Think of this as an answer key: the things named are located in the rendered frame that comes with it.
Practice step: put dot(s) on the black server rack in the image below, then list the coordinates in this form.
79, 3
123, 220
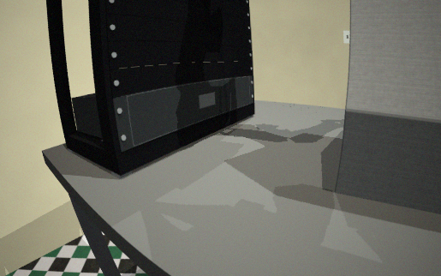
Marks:
147, 112

